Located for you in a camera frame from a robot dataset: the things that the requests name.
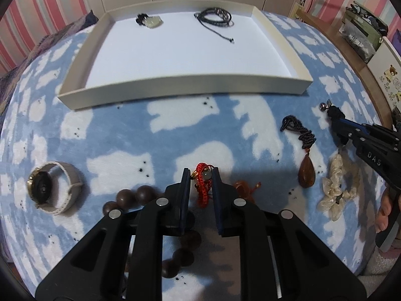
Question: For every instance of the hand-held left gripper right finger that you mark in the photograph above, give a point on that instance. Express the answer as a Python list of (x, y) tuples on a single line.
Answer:
[(218, 207)]

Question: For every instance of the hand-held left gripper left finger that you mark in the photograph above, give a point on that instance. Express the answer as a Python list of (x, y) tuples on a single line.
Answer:
[(185, 200)]

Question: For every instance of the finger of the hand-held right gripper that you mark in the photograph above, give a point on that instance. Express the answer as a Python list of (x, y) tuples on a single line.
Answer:
[(344, 121), (346, 136)]

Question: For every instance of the orange translucent charm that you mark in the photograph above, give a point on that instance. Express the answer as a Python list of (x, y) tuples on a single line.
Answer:
[(242, 188)]

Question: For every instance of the cream fabric scrunchie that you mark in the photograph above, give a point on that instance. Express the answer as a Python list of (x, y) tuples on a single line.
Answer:
[(335, 175)]

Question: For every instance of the white cardboard tray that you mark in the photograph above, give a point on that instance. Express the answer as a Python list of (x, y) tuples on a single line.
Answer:
[(188, 47)]

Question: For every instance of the person's right hand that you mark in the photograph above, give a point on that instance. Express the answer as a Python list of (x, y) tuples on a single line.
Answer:
[(382, 213)]

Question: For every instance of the white bear print box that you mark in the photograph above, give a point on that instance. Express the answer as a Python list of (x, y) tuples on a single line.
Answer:
[(388, 75)]

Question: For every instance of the wooden desk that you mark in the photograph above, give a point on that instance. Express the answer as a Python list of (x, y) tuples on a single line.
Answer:
[(341, 44)]

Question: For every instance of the green storage box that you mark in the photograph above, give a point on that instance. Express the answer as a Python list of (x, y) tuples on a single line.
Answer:
[(360, 28)]

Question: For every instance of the purple striped quilt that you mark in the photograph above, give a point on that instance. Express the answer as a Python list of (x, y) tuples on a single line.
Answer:
[(34, 56)]

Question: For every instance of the white wall outlet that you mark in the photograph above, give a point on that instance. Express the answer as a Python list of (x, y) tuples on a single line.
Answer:
[(296, 11)]

